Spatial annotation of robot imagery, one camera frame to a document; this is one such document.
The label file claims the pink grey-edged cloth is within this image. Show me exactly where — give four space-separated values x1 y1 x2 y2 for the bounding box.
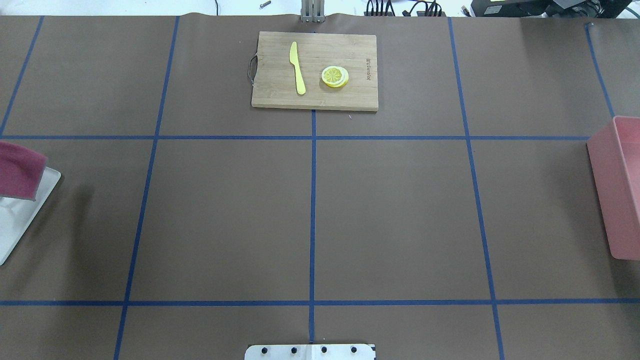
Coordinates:
0 141 48 201

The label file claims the yellow plastic knife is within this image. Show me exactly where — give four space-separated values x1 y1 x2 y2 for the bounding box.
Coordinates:
288 41 307 96

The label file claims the wooden cutting board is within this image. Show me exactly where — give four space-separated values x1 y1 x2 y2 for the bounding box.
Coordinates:
251 30 379 112

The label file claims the black power strip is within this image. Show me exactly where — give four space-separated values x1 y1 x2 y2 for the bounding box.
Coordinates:
362 0 446 18

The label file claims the pink plastic bin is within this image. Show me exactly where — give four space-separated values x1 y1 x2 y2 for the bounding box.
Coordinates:
586 115 640 261

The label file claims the white rack tray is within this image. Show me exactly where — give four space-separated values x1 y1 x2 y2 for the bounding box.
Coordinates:
0 167 62 265

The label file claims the aluminium frame post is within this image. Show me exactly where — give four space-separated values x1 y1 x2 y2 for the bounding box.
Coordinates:
301 0 326 23

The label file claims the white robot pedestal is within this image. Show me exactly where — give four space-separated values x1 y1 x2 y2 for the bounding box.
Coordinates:
244 343 377 360

